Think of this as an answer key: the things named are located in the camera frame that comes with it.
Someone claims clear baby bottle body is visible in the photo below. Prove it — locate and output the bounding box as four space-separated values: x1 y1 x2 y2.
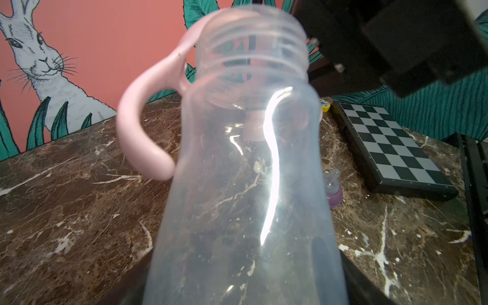
142 5 349 304

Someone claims purple collar with nipple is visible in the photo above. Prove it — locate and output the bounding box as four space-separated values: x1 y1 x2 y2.
323 169 343 208

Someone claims yellow blue toy piece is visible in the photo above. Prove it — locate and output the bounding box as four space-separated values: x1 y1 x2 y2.
320 99 331 113

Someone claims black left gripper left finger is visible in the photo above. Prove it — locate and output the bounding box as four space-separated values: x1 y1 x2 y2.
97 250 153 305

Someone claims pink bottle handle ring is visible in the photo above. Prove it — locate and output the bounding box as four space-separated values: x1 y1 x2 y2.
116 11 214 182

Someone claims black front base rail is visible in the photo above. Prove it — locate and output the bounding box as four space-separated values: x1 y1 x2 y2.
444 133 487 304

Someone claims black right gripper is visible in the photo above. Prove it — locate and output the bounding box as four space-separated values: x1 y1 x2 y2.
291 0 487 97

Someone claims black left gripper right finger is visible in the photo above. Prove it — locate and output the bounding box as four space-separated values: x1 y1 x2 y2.
340 251 396 305

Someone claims folding chess board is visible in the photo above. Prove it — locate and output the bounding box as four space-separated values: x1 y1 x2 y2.
330 101 459 202

